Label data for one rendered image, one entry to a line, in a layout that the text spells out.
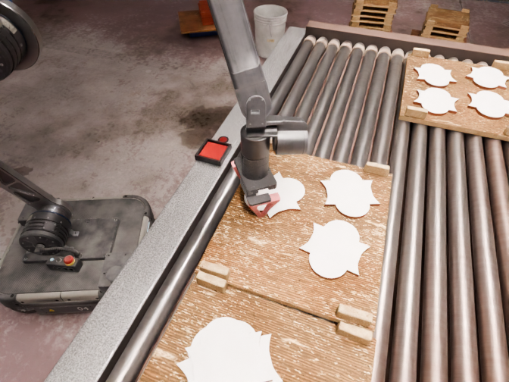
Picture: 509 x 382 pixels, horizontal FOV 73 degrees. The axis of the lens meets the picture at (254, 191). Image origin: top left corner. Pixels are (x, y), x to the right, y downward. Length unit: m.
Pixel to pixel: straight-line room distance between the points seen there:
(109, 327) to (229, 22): 0.57
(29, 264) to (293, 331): 1.35
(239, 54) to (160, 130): 2.00
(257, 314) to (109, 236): 1.13
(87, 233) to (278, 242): 1.16
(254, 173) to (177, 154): 1.69
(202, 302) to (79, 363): 0.23
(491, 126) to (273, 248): 0.76
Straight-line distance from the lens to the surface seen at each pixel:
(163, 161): 2.33
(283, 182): 0.83
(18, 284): 1.75
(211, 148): 0.95
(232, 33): 0.62
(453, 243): 0.88
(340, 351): 0.65
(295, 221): 0.77
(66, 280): 1.66
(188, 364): 0.62
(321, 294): 0.69
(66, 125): 2.89
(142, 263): 0.76
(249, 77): 0.61
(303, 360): 0.64
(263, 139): 0.64
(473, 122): 1.20
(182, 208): 0.83
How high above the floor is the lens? 1.55
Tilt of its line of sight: 48 degrees down
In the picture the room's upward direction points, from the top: straight up
